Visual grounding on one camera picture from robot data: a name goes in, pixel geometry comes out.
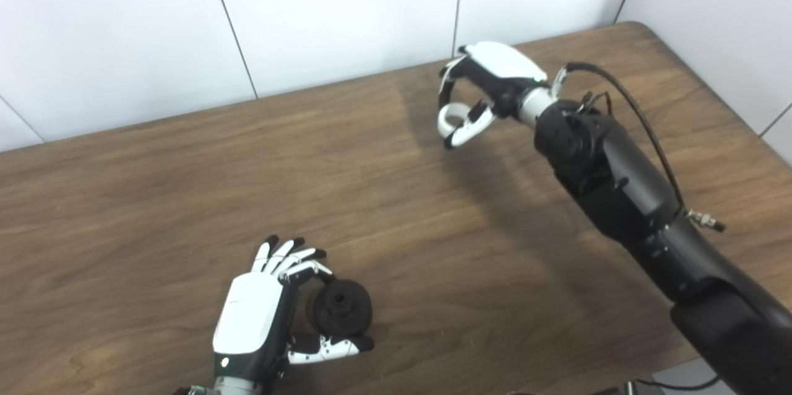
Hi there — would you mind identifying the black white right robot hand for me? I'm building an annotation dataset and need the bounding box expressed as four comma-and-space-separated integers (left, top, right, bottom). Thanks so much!
437, 41, 550, 150

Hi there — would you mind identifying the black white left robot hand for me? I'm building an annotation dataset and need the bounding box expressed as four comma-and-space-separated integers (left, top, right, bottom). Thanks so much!
212, 235, 375, 383

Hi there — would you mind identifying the white plastic ring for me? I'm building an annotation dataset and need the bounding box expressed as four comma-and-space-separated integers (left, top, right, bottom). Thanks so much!
437, 104, 472, 139

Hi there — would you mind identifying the round black plastic part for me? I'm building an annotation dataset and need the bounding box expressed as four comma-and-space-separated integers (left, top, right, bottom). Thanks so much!
309, 279, 374, 338

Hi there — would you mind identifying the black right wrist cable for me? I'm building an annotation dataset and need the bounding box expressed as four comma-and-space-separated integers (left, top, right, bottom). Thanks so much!
553, 62, 726, 233

